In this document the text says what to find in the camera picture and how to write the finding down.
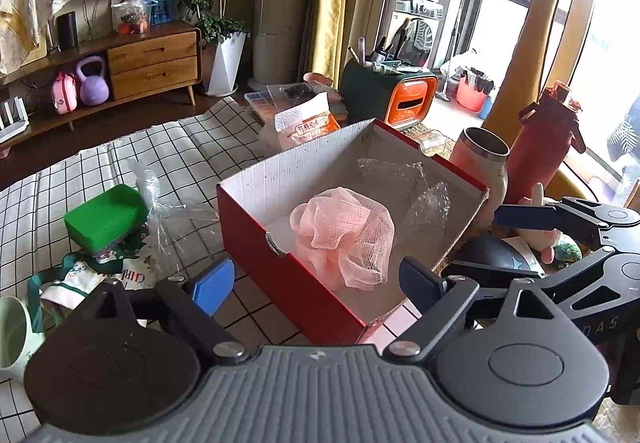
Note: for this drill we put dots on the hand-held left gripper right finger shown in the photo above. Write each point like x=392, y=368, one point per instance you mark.
x=419, y=284

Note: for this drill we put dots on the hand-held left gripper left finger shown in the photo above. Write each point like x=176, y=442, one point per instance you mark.
x=214, y=284

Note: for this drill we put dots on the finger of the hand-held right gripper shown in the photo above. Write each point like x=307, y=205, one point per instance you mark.
x=492, y=270
x=525, y=217

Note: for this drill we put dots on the red cardboard box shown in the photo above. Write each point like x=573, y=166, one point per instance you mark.
x=280, y=283

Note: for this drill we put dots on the green sponge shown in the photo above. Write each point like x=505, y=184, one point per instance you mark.
x=105, y=215

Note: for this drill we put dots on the pink white plush toy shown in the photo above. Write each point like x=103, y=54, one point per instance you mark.
x=542, y=235

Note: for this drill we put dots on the red water bottle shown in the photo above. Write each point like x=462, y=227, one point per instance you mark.
x=542, y=148

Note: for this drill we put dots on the pink tumbler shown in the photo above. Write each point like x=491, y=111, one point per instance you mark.
x=475, y=163

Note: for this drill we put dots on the clear plastic bag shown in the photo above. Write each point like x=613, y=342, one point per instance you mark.
x=170, y=223

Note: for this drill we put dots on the pink mesh bath pouf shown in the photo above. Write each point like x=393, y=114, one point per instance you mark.
x=340, y=228

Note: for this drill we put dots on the blue bucket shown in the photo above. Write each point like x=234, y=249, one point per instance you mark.
x=486, y=107

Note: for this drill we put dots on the small glass jar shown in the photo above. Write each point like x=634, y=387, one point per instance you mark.
x=432, y=142

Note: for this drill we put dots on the red bucket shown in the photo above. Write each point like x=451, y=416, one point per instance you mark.
x=470, y=95

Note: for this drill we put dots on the green orange storage box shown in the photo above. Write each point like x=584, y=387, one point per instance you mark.
x=410, y=98

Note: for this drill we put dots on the yellow giraffe toy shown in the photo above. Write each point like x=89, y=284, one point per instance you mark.
x=530, y=48

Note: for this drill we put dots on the orange snack packet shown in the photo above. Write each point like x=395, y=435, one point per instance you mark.
x=305, y=125

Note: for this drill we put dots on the white black checkered cloth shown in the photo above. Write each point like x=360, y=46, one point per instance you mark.
x=75, y=163

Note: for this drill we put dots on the clear plastic organizer box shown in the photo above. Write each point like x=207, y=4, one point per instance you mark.
x=265, y=100

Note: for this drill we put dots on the mint green mug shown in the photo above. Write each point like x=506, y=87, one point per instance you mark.
x=15, y=338

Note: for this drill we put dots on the washing machine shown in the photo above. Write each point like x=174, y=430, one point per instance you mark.
x=417, y=33

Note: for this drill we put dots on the pink plastic item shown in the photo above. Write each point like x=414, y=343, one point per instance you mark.
x=317, y=78

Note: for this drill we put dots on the purple kettlebell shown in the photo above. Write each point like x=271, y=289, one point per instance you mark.
x=92, y=85

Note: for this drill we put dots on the wooden cabinet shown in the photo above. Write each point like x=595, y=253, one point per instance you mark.
x=150, y=53

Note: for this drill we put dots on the pink toy case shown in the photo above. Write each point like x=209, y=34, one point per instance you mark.
x=65, y=95

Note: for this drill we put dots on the white rack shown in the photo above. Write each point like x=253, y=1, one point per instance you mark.
x=12, y=123

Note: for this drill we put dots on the plastic bag of toys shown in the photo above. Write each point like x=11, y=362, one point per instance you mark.
x=129, y=15

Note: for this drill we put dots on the beige standing air conditioner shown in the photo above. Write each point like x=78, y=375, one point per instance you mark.
x=285, y=3

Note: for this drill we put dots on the black speaker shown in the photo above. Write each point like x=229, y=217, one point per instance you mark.
x=67, y=30

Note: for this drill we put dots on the white fan-shaped ornament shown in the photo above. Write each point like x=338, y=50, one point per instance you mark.
x=97, y=10

